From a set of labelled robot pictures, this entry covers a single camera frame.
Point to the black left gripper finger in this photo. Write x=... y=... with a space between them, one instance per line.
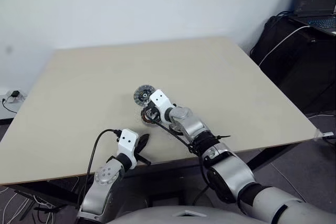
x=143 y=159
x=143 y=144

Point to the clear table corner clamp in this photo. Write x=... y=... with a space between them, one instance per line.
x=321 y=134

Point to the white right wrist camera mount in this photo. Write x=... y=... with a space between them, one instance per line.
x=160 y=100

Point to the grey robot torso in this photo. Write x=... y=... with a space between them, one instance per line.
x=183 y=216

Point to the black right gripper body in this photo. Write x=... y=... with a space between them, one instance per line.
x=155 y=115

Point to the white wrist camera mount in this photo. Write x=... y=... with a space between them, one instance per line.
x=160 y=100
x=127 y=140

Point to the black power adapter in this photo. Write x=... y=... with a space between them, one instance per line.
x=14 y=93

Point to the white power strip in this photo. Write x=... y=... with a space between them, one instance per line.
x=18 y=98

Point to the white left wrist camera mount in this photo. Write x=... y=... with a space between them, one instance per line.
x=127 y=140

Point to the large black case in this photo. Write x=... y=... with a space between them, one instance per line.
x=296 y=72

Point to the lower silver round disc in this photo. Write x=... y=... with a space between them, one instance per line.
x=143 y=118

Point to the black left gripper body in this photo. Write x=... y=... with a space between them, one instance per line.
x=137 y=150

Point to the black zip tie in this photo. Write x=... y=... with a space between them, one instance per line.
x=221 y=137

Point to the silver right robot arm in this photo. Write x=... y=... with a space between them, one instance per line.
x=228 y=171

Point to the round silver motor lid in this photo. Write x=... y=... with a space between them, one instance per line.
x=141 y=95

